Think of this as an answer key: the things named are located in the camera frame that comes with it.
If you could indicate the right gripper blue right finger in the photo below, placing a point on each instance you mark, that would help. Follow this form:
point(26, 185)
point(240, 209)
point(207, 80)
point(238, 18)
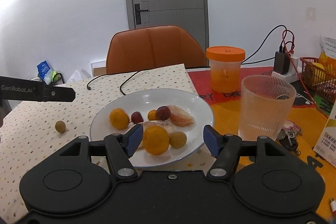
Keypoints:
point(213, 140)

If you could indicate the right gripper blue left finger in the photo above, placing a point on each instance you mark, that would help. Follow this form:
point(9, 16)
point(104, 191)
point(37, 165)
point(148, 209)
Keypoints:
point(132, 140)

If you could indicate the medium orange tangerine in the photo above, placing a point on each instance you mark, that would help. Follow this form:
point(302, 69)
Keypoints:
point(119, 119)

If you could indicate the large orange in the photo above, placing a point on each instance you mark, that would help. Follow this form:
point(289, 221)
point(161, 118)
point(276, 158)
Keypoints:
point(156, 140)

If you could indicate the small kumquat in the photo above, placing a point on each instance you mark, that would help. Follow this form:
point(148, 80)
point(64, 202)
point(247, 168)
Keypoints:
point(152, 115)

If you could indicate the large peeled pomelo segment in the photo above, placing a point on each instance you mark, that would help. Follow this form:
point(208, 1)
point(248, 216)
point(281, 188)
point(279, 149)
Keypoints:
point(180, 117)

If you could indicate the dark red plum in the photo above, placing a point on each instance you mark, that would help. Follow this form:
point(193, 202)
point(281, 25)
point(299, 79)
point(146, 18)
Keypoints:
point(163, 113)

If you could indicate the black metal shelf rack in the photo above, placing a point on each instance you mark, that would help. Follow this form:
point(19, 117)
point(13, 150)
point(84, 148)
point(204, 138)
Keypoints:
point(57, 79)

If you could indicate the blue plastic bag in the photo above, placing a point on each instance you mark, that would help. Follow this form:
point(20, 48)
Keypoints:
point(45, 72)

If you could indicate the dotted cream tablecloth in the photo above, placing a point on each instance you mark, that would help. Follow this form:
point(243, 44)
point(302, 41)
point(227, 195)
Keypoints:
point(28, 134)

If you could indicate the ribbed clear glass cup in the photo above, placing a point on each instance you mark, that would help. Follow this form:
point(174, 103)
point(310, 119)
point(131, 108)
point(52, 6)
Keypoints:
point(265, 104)

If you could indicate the clear plastic bag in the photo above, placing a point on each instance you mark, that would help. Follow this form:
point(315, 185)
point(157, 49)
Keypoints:
point(76, 76)

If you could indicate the key bunch with fob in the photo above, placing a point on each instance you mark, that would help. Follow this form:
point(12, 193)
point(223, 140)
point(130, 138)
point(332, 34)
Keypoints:
point(287, 137)

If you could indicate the white framed board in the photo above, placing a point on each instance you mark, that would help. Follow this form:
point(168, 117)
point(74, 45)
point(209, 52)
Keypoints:
point(98, 68)

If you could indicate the orange lidded plastic jar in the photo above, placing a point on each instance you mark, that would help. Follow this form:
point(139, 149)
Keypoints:
point(225, 64)

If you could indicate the orange red cat placemat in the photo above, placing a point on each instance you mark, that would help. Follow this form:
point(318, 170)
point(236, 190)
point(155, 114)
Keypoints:
point(303, 116)

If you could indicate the orange leather chair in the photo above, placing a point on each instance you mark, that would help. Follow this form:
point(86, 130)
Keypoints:
point(153, 47)

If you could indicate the white power strip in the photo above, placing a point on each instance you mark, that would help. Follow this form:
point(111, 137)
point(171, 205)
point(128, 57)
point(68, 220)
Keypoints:
point(291, 76)

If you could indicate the black charger adapter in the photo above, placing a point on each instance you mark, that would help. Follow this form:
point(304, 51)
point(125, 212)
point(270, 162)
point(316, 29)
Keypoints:
point(281, 63)

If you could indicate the white milk carton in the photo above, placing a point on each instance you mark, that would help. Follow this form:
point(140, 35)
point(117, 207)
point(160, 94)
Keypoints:
point(326, 144)

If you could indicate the yellow snack package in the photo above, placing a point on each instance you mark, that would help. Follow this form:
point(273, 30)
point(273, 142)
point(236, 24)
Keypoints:
point(327, 56)

